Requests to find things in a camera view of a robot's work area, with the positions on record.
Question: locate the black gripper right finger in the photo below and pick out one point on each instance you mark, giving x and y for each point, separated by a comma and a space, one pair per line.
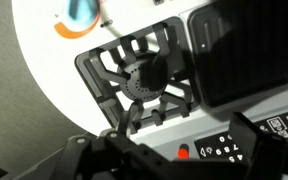
267, 152

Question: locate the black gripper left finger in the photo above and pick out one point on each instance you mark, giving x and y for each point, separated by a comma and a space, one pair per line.
114, 155

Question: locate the grey toy stove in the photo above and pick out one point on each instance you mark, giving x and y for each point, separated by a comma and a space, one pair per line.
180, 68

